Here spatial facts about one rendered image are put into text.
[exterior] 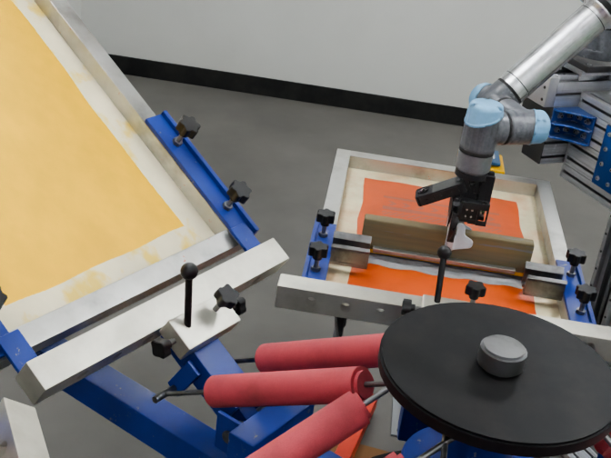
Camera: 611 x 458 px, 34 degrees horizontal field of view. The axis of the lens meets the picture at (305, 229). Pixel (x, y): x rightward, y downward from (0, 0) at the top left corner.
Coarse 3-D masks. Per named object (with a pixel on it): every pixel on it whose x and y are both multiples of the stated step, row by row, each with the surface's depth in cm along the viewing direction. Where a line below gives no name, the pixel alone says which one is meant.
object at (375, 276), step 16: (368, 192) 257; (384, 192) 258; (400, 192) 260; (368, 208) 249; (352, 272) 219; (368, 272) 220; (384, 272) 220; (400, 272) 221; (416, 272) 222; (384, 288) 214; (400, 288) 215; (416, 288) 216; (432, 288) 217
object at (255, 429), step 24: (264, 408) 157; (288, 408) 158; (312, 408) 160; (216, 432) 157; (240, 432) 151; (264, 432) 152; (408, 432) 171; (240, 456) 151; (336, 456) 153; (600, 456) 158
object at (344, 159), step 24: (336, 168) 259; (360, 168) 270; (384, 168) 269; (408, 168) 268; (432, 168) 267; (336, 192) 246; (528, 192) 267; (552, 192) 263; (336, 216) 234; (552, 216) 249; (552, 240) 237; (552, 264) 229
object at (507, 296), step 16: (496, 208) 258; (512, 208) 259; (512, 224) 250; (448, 288) 217; (464, 288) 218; (496, 288) 220; (512, 288) 221; (496, 304) 214; (512, 304) 214; (528, 304) 215
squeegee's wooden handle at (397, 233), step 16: (368, 224) 221; (384, 224) 221; (400, 224) 221; (416, 224) 221; (432, 224) 222; (384, 240) 223; (400, 240) 222; (416, 240) 222; (432, 240) 221; (480, 240) 220; (496, 240) 220; (512, 240) 220; (528, 240) 221; (464, 256) 222; (480, 256) 222; (496, 256) 221; (512, 256) 221; (528, 256) 220
